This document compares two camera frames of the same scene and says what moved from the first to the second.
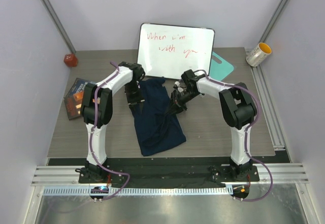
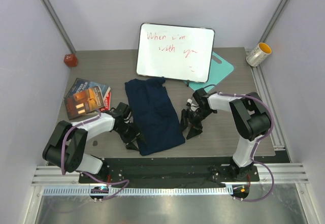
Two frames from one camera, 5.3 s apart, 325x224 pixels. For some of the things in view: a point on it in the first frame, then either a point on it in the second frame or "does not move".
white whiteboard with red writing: x=167 y=51 does not move
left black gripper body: x=133 y=93 to x=129 y=132
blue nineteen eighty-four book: x=78 y=86 does not move
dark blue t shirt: x=157 y=128 does not move
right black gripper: x=176 y=106 to x=195 y=130
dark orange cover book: x=73 y=103 does not move
